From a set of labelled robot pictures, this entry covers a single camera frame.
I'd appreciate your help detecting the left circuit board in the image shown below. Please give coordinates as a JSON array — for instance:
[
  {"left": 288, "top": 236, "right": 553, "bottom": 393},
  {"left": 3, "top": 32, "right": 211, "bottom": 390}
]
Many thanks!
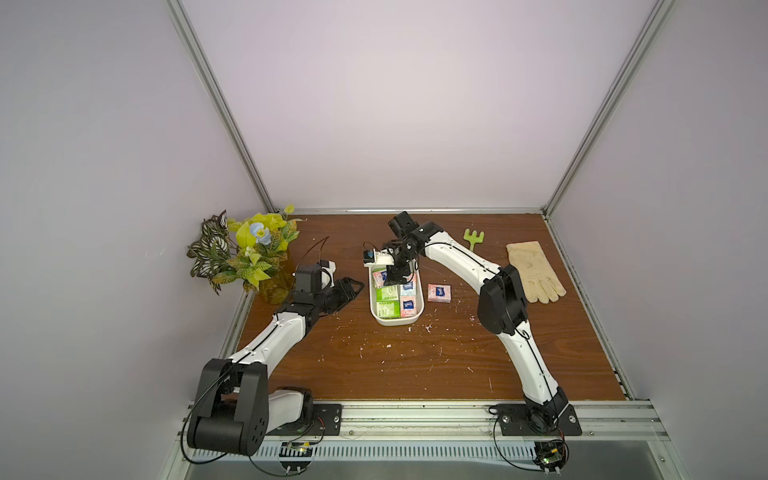
[{"left": 278, "top": 442, "right": 316, "bottom": 476}]

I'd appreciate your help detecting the pink tissue pack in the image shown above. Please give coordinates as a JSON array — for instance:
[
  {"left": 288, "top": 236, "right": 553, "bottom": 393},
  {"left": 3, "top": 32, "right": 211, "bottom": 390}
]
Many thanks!
[
  {"left": 427, "top": 284, "right": 452, "bottom": 303},
  {"left": 400, "top": 296, "right": 416, "bottom": 318},
  {"left": 372, "top": 269, "right": 387, "bottom": 289},
  {"left": 400, "top": 278, "right": 418, "bottom": 297}
]

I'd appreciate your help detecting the artificial plant in vase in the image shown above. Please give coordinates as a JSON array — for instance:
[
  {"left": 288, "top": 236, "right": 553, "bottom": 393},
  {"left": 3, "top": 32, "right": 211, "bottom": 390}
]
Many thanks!
[{"left": 186, "top": 205, "right": 300, "bottom": 305}]

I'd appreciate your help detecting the right circuit board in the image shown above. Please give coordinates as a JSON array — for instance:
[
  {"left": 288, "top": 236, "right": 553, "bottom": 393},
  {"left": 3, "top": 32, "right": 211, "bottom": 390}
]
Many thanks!
[{"left": 533, "top": 439, "right": 570, "bottom": 475}]

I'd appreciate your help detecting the green tissue pack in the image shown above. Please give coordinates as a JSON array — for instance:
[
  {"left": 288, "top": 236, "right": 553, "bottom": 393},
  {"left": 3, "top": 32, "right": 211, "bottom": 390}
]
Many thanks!
[
  {"left": 375, "top": 285, "right": 399, "bottom": 302},
  {"left": 375, "top": 301, "right": 401, "bottom": 320}
]

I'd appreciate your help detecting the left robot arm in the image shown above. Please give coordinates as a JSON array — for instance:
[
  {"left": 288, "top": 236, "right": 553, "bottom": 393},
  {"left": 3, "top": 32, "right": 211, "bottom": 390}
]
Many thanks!
[{"left": 185, "top": 260, "right": 365, "bottom": 456}]

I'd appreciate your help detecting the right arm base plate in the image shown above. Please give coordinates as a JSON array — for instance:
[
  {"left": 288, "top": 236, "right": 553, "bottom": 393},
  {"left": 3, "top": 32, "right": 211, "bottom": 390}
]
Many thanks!
[{"left": 489, "top": 403, "right": 583, "bottom": 437}]

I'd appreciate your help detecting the green toy rake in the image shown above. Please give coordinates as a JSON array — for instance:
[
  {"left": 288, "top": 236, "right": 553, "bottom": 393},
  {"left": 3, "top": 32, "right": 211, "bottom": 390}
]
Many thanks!
[{"left": 463, "top": 228, "right": 485, "bottom": 252}]

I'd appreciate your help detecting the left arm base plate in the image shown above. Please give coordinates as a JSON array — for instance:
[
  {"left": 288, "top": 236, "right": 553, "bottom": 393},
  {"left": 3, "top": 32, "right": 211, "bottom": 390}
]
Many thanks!
[{"left": 267, "top": 403, "right": 343, "bottom": 438}]

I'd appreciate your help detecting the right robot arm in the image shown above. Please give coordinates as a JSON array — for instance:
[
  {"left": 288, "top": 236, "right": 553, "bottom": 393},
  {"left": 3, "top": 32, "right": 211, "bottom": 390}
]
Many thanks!
[{"left": 386, "top": 211, "right": 569, "bottom": 434}]

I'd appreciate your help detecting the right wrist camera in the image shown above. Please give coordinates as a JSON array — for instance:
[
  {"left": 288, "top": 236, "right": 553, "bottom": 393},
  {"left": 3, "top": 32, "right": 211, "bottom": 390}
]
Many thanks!
[{"left": 363, "top": 249, "right": 394, "bottom": 268}]

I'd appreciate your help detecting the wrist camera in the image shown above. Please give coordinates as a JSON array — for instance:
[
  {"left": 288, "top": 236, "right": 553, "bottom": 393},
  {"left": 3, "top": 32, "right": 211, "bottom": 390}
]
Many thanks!
[
  {"left": 363, "top": 249, "right": 394, "bottom": 268},
  {"left": 318, "top": 259, "right": 336, "bottom": 290}
]

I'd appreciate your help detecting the white storage box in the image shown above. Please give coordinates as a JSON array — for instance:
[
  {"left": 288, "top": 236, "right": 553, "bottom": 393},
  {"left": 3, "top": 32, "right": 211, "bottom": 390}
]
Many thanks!
[{"left": 368, "top": 265, "right": 425, "bottom": 327}]

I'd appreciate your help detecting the aluminium front rail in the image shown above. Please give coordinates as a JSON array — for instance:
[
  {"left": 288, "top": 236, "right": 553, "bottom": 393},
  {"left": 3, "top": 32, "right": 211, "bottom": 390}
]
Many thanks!
[{"left": 175, "top": 400, "right": 670, "bottom": 443}]

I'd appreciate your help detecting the beige work glove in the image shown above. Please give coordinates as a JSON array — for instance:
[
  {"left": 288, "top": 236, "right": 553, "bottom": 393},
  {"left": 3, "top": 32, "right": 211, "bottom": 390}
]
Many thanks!
[{"left": 506, "top": 241, "right": 566, "bottom": 304}]

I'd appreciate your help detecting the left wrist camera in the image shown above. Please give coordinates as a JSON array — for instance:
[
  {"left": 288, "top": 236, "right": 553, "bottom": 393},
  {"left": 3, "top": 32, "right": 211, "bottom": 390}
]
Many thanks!
[{"left": 318, "top": 259, "right": 336, "bottom": 290}]

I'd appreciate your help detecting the circuit board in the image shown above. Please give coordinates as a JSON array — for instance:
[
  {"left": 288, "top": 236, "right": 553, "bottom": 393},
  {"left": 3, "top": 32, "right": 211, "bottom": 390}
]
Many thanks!
[
  {"left": 533, "top": 439, "right": 570, "bottom": 475},
  {"left": 278, "top": 442, "right": 316, "bottom": 476}
]

